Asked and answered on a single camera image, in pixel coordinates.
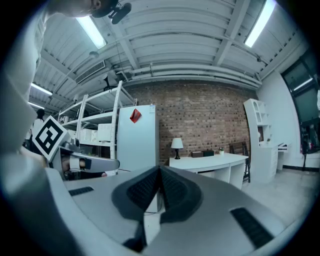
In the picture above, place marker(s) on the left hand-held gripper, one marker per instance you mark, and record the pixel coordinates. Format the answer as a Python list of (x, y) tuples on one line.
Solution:
[(50, 136)]

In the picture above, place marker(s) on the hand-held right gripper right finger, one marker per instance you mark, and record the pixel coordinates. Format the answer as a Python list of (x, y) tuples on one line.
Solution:
[(212, 212)]

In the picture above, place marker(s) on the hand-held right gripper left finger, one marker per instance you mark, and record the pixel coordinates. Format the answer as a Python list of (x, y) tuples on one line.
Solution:
[(100, 200)]

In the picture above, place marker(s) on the black desk lamp base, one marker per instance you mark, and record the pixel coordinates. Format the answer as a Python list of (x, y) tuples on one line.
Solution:
[(177, 144)]

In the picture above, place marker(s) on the white microwave oven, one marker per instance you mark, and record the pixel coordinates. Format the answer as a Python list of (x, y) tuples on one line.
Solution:
[(106, 132)]

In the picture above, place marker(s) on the white storage box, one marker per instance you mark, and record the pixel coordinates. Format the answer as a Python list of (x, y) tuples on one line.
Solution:
[(88, 135)]

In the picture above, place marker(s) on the white refrigerator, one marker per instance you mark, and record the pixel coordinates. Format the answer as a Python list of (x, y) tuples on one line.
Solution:
[(137, 142)]

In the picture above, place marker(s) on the white metal shelving rack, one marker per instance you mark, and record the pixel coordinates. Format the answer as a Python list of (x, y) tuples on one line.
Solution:
[(100, 117)]

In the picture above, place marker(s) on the red diamond paper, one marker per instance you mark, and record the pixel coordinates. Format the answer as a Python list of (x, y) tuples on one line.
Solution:
[(135, 115)]

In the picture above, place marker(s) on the black box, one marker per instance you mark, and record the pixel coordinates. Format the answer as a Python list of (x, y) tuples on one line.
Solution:
[(208, 153)]

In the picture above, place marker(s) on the brown box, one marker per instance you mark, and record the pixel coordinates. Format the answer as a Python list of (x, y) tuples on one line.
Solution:
[(197, 154)]

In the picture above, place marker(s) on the small potted plant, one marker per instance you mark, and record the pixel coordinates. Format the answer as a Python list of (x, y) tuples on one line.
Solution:
[(221, 150)]

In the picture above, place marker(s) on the dark wooden chair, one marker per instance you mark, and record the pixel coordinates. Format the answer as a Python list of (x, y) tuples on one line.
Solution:
[(241, 150)]

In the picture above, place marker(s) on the white cabinet with shelves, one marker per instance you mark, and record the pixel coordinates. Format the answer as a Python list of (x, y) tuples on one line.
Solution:
[(260, 155)]

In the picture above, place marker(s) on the black stand on rack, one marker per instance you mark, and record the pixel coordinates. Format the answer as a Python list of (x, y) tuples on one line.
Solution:
[(108, 82)]

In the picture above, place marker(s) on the fluorescent ceiling light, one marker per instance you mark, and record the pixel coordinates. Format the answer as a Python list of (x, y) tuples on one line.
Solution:
[(41, 89), (260, 23), (36, 105), (92, 31)]

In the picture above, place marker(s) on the ceiling air conditioner vent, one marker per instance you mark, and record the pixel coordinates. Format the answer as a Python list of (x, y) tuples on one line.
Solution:
[(90, 71)]

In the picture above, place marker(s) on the black tripod stand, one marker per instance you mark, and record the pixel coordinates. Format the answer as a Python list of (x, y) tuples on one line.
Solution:
[(305, 155)]

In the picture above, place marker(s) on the round ceiling smoke detector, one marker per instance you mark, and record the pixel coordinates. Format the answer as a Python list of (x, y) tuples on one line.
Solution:
[(94, 54)]

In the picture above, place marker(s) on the white ceiling pipes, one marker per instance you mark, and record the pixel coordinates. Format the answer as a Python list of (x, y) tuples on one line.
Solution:
[(187, 72)]

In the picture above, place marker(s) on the person's light shirt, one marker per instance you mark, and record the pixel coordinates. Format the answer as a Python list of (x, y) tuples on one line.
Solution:
[(27, 62)]

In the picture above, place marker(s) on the dark window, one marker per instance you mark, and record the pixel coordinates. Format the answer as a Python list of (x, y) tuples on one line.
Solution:
[(300, 82)]

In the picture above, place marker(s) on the black head-worn camera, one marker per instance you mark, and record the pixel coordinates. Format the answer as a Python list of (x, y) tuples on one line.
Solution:
[(120, 12)]

